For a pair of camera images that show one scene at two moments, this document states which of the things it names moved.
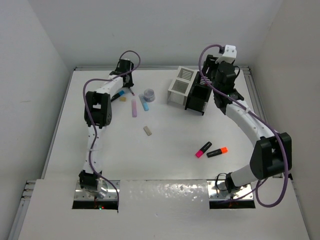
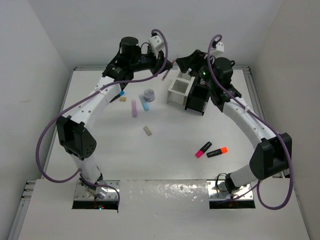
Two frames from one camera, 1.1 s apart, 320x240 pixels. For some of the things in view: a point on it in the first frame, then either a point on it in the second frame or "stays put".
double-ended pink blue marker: x=132 y=92 to x=165 y=75
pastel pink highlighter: x=134 y=104 stays put
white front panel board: x=156 y=210 stays put
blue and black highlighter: x=120 y=93 stays put
